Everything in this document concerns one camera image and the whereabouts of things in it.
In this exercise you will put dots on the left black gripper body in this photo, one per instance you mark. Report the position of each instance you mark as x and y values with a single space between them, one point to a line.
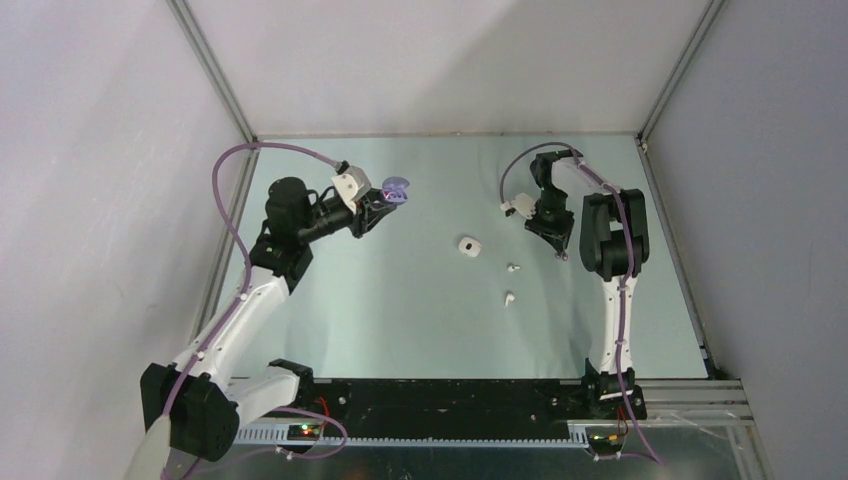
327 219

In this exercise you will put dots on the purple earbud charging case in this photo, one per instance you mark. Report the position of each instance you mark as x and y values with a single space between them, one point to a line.
394 190

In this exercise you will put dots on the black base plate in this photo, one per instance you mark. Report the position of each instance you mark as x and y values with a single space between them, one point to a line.
459 410

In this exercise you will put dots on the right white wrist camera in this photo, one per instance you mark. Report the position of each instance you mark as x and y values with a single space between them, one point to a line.
522 204

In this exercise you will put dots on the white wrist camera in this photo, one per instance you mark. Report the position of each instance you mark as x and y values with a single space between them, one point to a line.
522 204
351 184

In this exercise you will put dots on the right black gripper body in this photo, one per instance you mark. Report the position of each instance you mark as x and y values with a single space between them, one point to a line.
551 217

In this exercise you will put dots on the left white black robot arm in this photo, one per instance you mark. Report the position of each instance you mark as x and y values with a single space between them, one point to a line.
238 311

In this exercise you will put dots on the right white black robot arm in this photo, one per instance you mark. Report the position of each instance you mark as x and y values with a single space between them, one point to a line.
614 244

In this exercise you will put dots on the white earbud charging case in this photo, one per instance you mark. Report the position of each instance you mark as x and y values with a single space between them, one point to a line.
469 247

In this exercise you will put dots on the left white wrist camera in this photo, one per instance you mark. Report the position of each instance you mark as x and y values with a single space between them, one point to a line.
351 184

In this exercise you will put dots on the aluminium frame rail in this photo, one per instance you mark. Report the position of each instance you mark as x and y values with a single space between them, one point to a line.
682 426

